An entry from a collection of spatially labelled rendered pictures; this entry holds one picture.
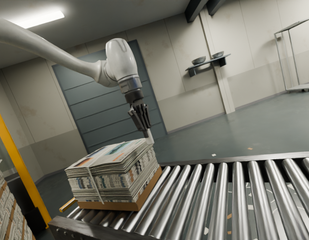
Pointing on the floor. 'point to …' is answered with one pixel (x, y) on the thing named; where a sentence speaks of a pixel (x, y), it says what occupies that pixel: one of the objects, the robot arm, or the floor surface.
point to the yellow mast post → (12, 149)
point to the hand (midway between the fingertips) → (148, 136)
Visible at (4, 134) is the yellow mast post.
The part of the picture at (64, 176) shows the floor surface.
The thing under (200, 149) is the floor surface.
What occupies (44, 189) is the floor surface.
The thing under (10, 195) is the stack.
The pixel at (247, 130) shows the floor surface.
